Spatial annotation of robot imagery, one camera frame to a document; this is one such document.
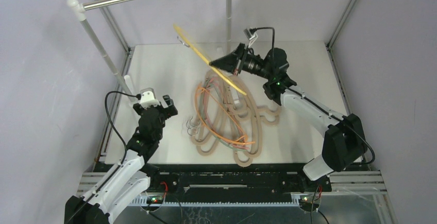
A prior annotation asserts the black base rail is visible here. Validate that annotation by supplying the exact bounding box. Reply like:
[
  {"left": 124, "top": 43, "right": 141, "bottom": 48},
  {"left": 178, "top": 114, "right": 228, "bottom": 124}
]
[{"left": 148, "top": 163, "right": 332, "bottom": 204}]

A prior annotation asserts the black right camera cable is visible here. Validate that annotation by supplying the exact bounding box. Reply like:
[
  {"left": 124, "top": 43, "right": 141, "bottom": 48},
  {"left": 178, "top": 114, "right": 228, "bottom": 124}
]
[{"left": 254, "top": 27, "right": 277, "bottom": 59}]

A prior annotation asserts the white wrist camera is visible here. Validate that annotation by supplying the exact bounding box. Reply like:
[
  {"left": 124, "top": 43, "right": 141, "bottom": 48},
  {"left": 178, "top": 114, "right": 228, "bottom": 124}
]
[
  {"left": 243, "top": 28, "right": 258, "bottom": 48},
  {"left": 139, "top": 88, "right": 161, "bottom": 109}
]

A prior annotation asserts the beige wooden hanger right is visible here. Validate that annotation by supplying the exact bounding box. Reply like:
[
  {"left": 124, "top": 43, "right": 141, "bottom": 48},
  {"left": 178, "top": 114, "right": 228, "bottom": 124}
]
[{"left": 227, "top": 88, "right": 281, "bottom": 130}]

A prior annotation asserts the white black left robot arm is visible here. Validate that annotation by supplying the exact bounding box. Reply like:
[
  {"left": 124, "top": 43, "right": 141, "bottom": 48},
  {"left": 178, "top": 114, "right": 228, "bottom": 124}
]
[{"left": 64, "top": 89, "right": 178, "bottom": 223}]

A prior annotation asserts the pink wire hanger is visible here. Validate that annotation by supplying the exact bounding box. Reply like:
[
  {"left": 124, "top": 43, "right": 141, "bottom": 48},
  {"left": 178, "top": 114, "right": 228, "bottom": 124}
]
[{"left": 195, "top": 75, "right": 252, "bottom": 151}]

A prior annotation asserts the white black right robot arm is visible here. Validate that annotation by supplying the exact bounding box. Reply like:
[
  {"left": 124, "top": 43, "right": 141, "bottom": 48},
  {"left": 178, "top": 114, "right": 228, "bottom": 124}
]
[{"left": 209, "top": 43, "right": 370, "bottom": 191}]

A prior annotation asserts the right rack post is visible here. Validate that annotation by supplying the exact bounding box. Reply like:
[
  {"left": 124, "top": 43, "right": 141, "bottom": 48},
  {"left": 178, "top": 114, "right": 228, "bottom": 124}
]
[{"left": 226, "top": 0, "right": 232, "bottom": 53}]

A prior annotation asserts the black left camera cable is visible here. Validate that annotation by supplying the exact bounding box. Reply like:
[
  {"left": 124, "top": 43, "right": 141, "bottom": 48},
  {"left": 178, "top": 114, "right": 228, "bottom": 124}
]
[{"left": 104, "top": 91, "right": 141, "bottom": 163}]

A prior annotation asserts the beige wooden hanger outer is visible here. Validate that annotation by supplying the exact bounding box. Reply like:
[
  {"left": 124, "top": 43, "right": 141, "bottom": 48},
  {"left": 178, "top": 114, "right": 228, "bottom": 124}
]
[{"left": 190, "top": 70, "right": 236, "bottom": 156}]

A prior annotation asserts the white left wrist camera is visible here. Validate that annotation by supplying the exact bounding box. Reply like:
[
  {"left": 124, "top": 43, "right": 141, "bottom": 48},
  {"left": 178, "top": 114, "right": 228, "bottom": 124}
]
[{"left": 139, "top": 88, "right": 161, "bottom": 109}]

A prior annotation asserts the black camera cable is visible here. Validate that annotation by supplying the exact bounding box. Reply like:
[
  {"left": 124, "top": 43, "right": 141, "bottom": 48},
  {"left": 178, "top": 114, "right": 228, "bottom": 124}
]
[
  {"left": 254, "top": 27, "right": 277, "bottom": 59},
  {"left": 104, "top": 91, "right": 141, "bottom": 163}
]

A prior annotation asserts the rack post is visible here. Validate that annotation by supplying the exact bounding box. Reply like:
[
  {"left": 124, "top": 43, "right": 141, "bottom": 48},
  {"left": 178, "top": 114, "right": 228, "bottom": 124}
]
[
  {"left": 226, "top": 0, "right": 232, "bottom": 53},
  {"left": 66, "top": 0, "right": 135, "bottom": 101}
]

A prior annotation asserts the aluminium frame rail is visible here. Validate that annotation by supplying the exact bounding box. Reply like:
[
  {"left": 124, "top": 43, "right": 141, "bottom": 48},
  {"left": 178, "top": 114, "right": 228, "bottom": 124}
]
[{"left": 76, "top": 171, "right": 388, "bottom": 208}]

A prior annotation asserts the orange wire hanger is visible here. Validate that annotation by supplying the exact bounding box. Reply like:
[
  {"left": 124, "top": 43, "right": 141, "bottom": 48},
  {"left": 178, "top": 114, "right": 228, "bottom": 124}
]
[{"left": 194, "top": 82, "right": 256, "bottom": 146}]

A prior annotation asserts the left rack post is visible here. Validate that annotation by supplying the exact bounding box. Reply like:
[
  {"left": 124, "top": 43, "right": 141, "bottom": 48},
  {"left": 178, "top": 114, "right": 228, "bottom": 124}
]
[{"left": 66, "top": 0, "right": 135, "bottom": 101}]

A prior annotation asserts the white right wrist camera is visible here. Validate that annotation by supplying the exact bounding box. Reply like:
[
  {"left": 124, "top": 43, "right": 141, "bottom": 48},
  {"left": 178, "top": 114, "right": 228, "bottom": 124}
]
[{"left": 243, "top": 28, "right": 258, "bottom": 48}]

